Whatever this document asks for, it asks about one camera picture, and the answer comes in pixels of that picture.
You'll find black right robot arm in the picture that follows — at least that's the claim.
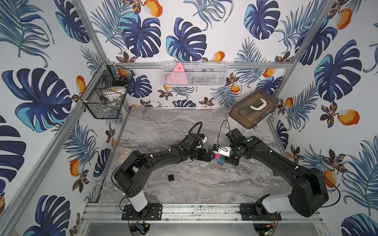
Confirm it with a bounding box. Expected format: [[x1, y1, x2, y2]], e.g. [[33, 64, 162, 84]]
[[226, 129, 329, 217]]

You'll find brown lidded storage box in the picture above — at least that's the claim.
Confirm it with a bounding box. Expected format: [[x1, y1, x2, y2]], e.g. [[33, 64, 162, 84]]
[[227, 89, 280, 132]]

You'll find pink triangle object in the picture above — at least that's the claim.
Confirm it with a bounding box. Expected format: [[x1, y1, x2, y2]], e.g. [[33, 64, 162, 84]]
[[165, 63, 188, 86]]

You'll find white object in basket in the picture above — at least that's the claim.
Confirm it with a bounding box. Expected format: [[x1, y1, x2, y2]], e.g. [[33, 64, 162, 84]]
[[101, 86, 127, 102]]

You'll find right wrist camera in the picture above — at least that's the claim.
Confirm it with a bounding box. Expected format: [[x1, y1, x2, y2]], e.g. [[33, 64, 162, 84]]
[[213, 144, 231, 157]]

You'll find white wire shelf basket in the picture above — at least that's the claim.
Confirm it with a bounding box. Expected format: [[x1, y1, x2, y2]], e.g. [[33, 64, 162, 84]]
[[162, 62, 228, 87]]

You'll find black wire basket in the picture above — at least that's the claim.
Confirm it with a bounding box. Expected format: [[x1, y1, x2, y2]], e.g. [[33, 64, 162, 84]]
[[80, 62, 135, 120]]

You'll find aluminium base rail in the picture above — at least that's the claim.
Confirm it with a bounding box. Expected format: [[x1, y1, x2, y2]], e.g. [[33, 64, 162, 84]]
[[81, 204, 323, 223]]

